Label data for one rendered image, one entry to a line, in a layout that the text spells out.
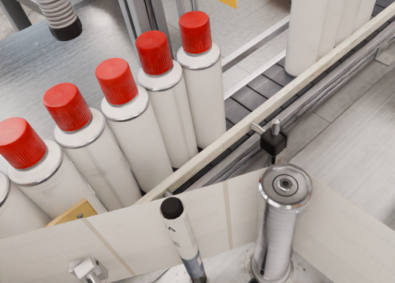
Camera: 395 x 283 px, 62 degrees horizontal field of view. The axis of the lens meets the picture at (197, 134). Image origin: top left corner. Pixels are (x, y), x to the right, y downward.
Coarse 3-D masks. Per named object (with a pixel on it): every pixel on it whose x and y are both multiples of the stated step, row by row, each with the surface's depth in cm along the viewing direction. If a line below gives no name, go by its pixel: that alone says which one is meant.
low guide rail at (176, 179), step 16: (384, 16) 59; (368, 32) 58; (336, 48) 55; (352, 48) 57; (320, 64) 53; (304, 80) 51; (272, 96) 50; (288, 96) 51; (256, 112) 48; (240, 128) 47; (224, 144) 46; (192, 160) 44; (208, 160) 45; (176, 176) 43; (192, 176) 45; (160, 192) 42
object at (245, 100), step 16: (384, 0) 68; (336, 64) 58; (256, 80) 57; (272, 80) 57; (288, 80) 56; (320, 80) 58; (240, 96) 55; (256, 96) 55; (240, 112) 53; (272, 112) 52; (240, 144) 50; (176, 192) 45
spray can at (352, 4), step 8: (352, 0) 52; (360, 0) 53; (344, 8) 54; (352, 8) 54; (344, 16) 55; (352, 16) 55; (344, 24) 56; (352, 24) 56; (344, 32) 57; (336, 40) 58
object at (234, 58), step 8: (288, 16) 54; (280, 24) 53; (288, 24) 54; (264, 32) 52; (272, 32) 52; (280, 32) 53; (256, 40) 51; (264, 40) 52; (240, 48) 50; (248, 48) 50; (256, 48) 51; (232, 56) 49; (240, 56) 50; (224, 64) 48; (232, 64) 50
